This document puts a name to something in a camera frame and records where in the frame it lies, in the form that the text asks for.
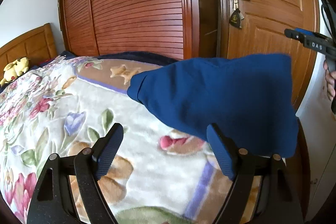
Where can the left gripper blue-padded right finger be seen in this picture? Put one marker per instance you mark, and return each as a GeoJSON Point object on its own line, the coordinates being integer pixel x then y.
{"type": "Point", "coordinates": [276, 202]}

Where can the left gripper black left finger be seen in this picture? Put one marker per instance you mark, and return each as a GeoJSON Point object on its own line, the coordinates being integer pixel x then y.
{"type": "Point", "coordinates": [53, 201]}

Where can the navy blue suit jacket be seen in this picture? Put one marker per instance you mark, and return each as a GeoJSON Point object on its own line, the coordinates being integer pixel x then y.
{"type": "Point", "coordinates": [248, 98]}

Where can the right hand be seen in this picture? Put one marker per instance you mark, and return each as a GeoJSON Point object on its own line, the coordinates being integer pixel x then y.
{"type": "Point", "coordinates": [330, 81]}

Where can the floral bed blanket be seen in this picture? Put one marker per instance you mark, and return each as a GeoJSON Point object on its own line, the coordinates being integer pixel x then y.
{"type": "Point", "coordinates": [159, 171]}

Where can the wooden door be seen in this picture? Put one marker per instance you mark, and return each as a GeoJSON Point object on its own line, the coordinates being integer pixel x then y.
{"type": "Point", "coordinates": [263, 32]}

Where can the black key pouch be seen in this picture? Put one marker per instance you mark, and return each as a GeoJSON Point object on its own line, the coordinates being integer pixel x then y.
{"type": "Point", "coordinates": [236, 19]}

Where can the yellow plush toy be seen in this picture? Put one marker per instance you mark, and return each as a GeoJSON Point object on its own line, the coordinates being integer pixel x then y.
{"type": "Point", "coordinates": [14, 70]}

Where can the wooden bed headboard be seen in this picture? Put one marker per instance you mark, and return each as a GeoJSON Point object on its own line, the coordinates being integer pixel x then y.
{"type": "Point", "coordinates": [37, 44]}

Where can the wooden louvered wardrobe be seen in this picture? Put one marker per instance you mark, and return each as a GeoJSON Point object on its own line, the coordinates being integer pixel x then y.
{"type": "Point", "coordinates": [180, 29]}

